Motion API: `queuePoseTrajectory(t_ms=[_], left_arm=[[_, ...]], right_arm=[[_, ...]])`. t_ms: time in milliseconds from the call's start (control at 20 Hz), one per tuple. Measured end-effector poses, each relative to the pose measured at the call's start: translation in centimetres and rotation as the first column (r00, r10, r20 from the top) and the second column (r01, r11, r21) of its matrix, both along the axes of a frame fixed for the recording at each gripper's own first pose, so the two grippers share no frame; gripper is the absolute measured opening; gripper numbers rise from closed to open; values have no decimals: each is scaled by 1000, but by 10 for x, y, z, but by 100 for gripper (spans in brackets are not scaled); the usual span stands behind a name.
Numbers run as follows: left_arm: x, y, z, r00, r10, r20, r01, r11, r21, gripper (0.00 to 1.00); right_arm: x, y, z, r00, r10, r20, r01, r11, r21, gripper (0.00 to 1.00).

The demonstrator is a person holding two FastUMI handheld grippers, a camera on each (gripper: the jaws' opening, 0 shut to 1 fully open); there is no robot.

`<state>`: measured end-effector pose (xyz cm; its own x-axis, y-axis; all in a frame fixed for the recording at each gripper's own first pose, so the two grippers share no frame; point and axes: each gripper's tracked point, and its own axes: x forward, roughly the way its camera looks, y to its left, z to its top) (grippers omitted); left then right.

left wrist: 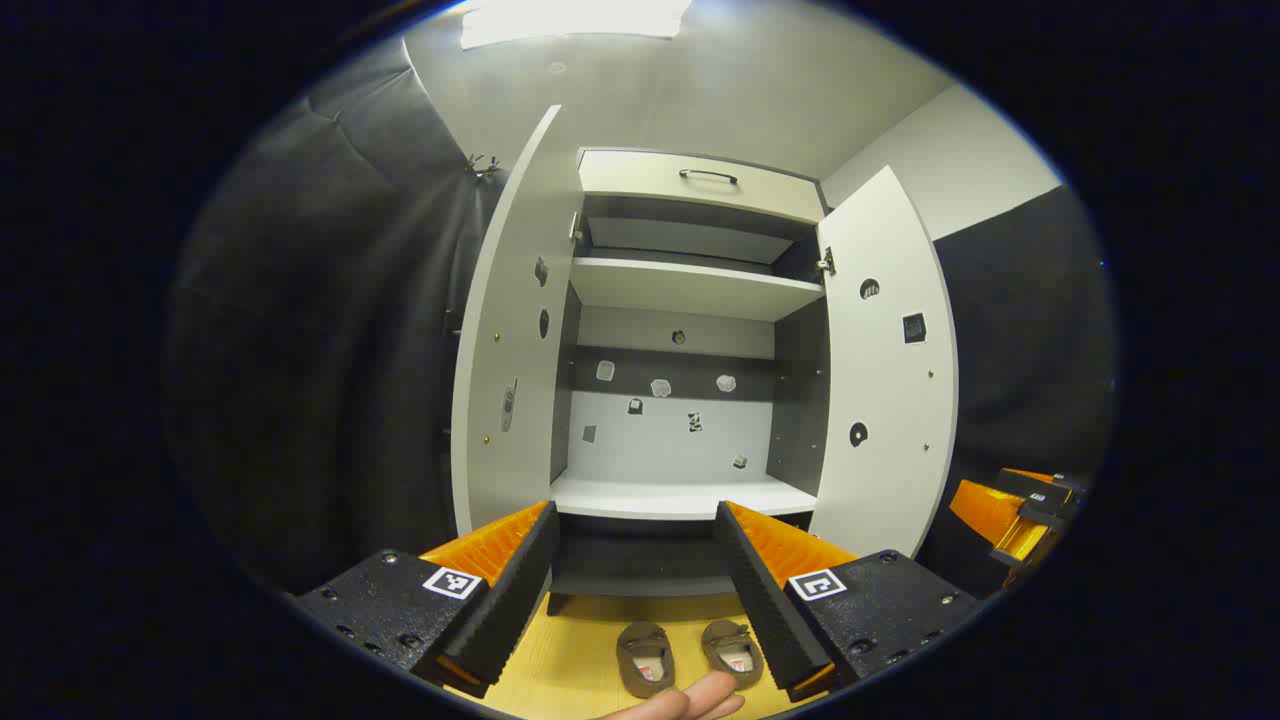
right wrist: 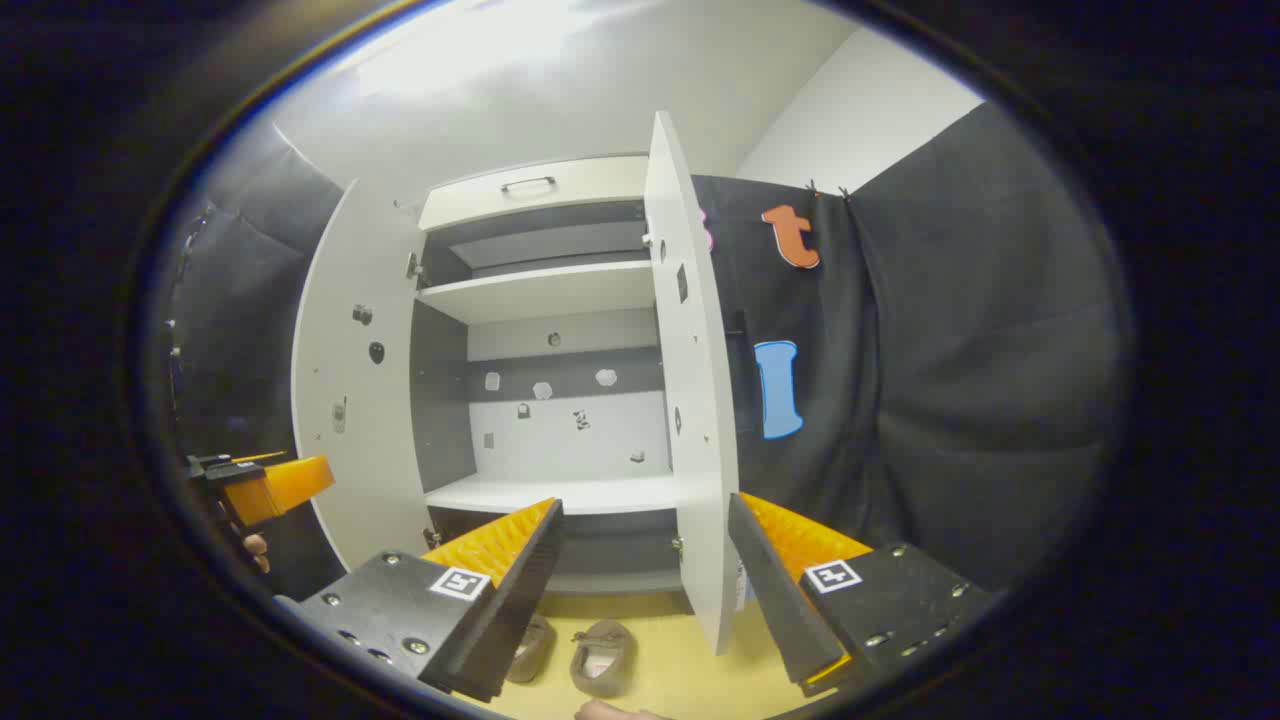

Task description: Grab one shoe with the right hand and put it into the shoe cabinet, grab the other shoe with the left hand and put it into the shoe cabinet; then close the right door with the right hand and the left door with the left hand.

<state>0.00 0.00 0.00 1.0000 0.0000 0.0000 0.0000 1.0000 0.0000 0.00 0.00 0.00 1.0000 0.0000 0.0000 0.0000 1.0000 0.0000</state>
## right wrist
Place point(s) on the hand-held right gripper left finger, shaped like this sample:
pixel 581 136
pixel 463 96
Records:
pixel 520 590

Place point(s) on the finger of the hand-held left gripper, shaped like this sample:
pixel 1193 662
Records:
pixel 290 485

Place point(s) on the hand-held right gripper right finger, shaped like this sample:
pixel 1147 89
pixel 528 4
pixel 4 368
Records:
pixel 780 600

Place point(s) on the brown fuzzy shoe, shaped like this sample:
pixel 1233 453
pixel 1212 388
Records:
pixel 600 670
pixel 532 650

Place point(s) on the white shoe cabinet door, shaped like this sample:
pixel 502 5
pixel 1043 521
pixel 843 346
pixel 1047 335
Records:
pixel 700 450
pixel 350 450

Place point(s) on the white shoe cabinet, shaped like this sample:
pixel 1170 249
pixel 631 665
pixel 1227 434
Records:
pixel 540 290

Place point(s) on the white cabinet drawer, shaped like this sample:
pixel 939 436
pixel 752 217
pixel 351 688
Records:
pixel 600 190

